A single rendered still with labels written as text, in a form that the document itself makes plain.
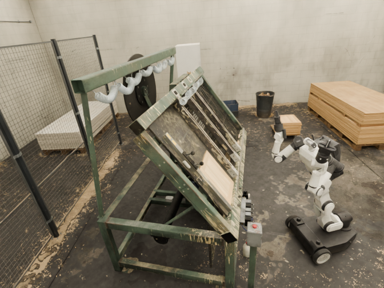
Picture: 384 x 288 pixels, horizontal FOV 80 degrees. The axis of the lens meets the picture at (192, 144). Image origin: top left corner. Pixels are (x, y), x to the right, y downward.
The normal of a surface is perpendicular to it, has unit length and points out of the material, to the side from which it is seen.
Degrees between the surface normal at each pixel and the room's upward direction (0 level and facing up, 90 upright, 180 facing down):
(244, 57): 90
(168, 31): 90
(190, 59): 90
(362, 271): 0
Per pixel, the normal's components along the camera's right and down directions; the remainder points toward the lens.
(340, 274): -0.07, -0.88
